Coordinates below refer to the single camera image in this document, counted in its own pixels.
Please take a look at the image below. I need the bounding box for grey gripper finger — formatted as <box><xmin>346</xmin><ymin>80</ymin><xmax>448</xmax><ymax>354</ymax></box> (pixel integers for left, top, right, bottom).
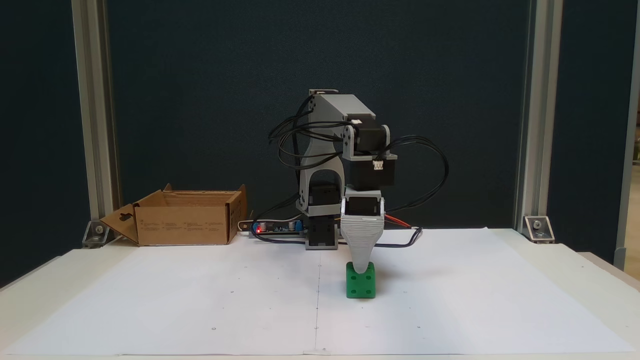
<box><xmin>341</xmin><ymin>216</ymin><xmax>386</xmax><ymax>275</ymax></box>

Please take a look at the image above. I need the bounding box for green die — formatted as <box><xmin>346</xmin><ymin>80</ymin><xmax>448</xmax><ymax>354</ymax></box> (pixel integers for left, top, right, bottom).
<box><xmin>346</xmin><ymin>262</ymin><xmax>376</xmax><ymax>300</ymax></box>

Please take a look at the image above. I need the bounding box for blue circuit board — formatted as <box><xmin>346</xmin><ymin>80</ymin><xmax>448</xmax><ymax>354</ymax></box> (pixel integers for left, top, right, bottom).
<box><xmin>249</xmin><ymin>220</ymin><xmax>307</xmax><ymax>239</ymax></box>

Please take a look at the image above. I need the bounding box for white paper sheet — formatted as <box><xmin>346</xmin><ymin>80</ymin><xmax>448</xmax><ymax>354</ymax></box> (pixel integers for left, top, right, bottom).
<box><xmin>315</xmin><ymin>227</ymin><xmax>637</xmax><ymax>355</ymax></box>

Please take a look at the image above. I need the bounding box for open brown cardboard box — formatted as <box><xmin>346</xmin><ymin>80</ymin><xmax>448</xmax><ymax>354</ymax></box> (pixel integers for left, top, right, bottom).
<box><xmin>100</xmin><ymin>184</ymin><xmax>248</xmax><ymax>247</ymax></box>

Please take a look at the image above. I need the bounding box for red and orange wire pair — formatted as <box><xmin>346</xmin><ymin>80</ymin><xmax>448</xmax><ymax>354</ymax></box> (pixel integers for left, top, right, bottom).
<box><xmin>384</xmin><ymin>214</ymin><xmax>415</xmax><ymax>229</ymax></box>

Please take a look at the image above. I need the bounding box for black cable with white connector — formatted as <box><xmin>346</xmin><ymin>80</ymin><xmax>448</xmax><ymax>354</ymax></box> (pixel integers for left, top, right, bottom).
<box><xmin>339</xmin><ymin>227</ymin><xmax>424</xmax><ymax>249</ymax></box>

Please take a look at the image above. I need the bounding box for black board power cable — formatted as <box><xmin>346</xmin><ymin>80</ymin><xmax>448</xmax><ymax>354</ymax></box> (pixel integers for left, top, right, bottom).
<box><xmin>248</xmin><ymin>192</ymin><xmax>307</xmax><ymax>245</ymax></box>

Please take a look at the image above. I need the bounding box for black shoulder cable loop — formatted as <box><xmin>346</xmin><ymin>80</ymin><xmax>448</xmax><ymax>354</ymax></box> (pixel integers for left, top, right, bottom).
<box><xmin>268</xmin><ymin>95</ymin><xmax>351</xmax><ymax>171</ymax></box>

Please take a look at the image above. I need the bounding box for metal corner bracket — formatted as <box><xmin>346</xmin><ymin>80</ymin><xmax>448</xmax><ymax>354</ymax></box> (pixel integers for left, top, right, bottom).
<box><xmin>523</xmin><ymin>215</ymin><xmax>556</xmax><ymax>245</ymax></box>
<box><xmin>82</xmin><ymin>220</ymin><xmax>121</xmax><ymax>249</ymax></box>

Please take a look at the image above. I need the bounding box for aluminium frame post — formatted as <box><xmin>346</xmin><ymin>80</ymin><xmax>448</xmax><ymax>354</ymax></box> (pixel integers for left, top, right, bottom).
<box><xmin>71</xmin><ymin>0</ymin><xmax>121</xmax><ymax>236</ymax></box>
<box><xmin>514</xmin><ymin>0</ymin><xmax>564</xmax><ymax>236</ymax></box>

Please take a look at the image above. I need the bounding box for grey partition edge post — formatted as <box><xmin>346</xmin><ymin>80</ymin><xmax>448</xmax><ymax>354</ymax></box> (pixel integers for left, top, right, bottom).
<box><xmin>614</xmin><ymin>0</ymin><xmax>640</xmax><ymax>271</ymax></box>

